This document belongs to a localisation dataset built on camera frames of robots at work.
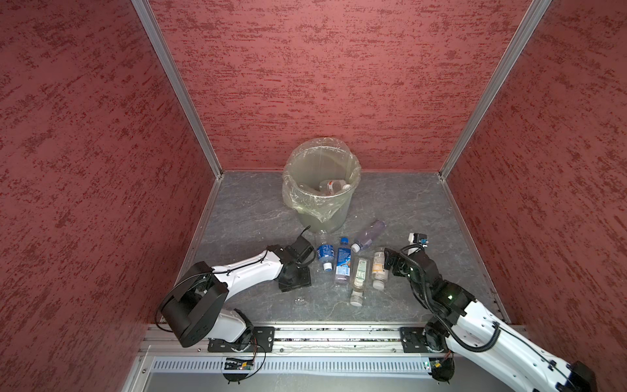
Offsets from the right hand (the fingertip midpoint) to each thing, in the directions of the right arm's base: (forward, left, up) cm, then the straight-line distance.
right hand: (394, 256), depth 81 cm
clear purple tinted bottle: (+15, +2, -8) cm, 18 cm away
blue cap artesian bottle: (-1, +17, -4) cm, 18 cm away
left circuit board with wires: (-27, +51, -12) cm, 59 cm away
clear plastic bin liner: (+36, +25, +3) cm, 44 cm away
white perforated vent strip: (-28, +58, -11) cm, 65 cm away
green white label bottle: (-1, +11, -6) cm, 13 cm away
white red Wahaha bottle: (+25, +20, +9) cm, 33 cm away
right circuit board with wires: (-31, -10, -12) cm, 35 cm away
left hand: (-7, +32, -10) cm, 34 cm away
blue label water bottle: (+5, +23, -4) cm, 24 cm away
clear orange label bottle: (-3, +5, -5) cm, 8 cm away
